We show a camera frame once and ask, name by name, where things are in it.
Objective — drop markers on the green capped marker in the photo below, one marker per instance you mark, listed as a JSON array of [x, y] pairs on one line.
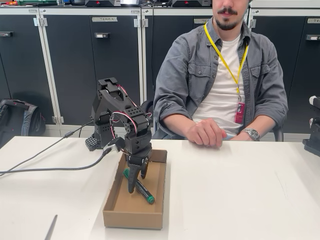
[[146, 195]]

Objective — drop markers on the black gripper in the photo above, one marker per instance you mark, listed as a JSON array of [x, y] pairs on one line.
[[139, 158]]

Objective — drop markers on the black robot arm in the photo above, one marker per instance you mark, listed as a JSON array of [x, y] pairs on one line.
[[110, 100]]

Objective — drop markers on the green flat box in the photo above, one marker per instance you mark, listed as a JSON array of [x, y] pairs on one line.
[[37, 2]]

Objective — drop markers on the person's left forearm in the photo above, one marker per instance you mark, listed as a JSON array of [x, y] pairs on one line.
[[265, 125]]

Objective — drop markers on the person's left hand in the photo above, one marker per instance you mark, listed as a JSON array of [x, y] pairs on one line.
[[240, 138]]

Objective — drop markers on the dark grey cabinet door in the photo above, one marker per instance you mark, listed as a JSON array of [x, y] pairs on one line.
[[162, 32], [313, 62], [75, 50], [292, 50], [20, 62]]

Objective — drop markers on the silver wristwatch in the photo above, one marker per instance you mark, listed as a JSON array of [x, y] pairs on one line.
[[254, 135]]

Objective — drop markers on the clear drinking glass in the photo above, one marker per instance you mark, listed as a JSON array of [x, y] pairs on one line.
[[61, 2]]

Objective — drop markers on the black clamped device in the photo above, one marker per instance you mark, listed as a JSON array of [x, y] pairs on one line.
[[312, 147]]

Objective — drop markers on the black case with red logo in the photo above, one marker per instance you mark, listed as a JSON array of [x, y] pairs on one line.
[[102, 3], [192, 3]]

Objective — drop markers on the person's right hand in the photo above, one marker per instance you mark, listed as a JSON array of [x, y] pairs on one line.
[[207, 132]]

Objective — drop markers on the silver wrist webcam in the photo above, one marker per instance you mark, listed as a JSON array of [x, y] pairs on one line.
[[114, 146]]

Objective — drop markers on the grey device with screen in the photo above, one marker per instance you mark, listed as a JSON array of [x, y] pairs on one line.
[[130, 2]]

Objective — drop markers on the man in grey shirt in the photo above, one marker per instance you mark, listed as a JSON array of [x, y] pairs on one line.
[[185, 75]]

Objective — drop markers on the red id badge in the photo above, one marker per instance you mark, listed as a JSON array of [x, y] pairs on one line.
[[239, 112]]

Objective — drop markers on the brown cardboard box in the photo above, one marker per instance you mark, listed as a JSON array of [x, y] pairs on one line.
[[132, 220]]

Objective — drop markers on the black grey backpack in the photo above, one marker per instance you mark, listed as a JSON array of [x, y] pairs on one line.
[[17, 120]]

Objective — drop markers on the person's right forearm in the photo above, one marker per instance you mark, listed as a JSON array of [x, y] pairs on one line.
[[177, 127]]

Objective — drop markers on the grey team label strip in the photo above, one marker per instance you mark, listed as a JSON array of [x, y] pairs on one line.
[[313, 21], [105, 19], [200, 21]]

